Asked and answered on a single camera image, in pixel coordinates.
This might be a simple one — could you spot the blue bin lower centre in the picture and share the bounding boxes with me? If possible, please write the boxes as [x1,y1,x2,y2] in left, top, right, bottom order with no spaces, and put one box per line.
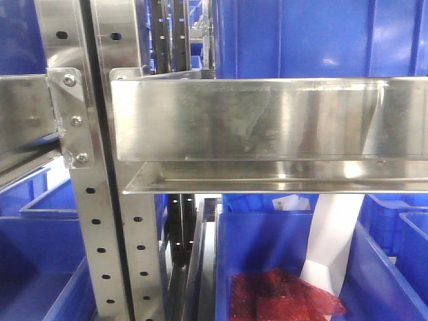
[215,211,428,321]

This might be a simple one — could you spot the blue bin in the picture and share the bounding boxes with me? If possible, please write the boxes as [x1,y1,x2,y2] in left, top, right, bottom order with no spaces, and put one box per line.
[215,211,428,321]
[213,1,427,78]
[1,168,96,320]
[359,193,428,278]

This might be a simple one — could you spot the stainless steel shelf beam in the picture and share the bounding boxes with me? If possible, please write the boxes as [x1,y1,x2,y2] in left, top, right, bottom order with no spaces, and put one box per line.
[109,68,427,194]

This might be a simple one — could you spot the steel shelf upright right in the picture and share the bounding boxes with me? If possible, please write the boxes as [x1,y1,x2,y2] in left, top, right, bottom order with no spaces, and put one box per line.
[90,1,167,320]

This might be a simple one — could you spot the blue bin lower right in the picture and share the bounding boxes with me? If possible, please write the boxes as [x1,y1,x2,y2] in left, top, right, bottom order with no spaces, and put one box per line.
[359,193,428,278]

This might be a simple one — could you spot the blue bin upper right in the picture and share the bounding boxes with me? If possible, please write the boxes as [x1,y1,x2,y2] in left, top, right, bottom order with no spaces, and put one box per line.
[213,1,427,78]

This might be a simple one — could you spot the steel shelf upright left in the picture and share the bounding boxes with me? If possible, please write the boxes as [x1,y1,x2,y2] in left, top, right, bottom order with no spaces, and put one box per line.
[35,1,130,320]

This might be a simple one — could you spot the steel shelf beam left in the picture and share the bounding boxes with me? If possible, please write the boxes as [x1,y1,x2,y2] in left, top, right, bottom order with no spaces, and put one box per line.
[1,74,61,189]

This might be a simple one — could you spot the red mesh bag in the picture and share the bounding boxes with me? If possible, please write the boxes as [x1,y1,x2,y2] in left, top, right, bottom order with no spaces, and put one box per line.
[228,267,346,320]

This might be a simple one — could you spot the blue bin lower left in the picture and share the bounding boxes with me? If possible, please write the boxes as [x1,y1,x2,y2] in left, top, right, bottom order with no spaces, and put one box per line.
[1,168,96,320]

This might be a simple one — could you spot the steel shelf upright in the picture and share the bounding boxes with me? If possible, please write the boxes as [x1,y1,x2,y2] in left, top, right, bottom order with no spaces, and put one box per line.
[35,1,130,320]
[90,1,167,320]

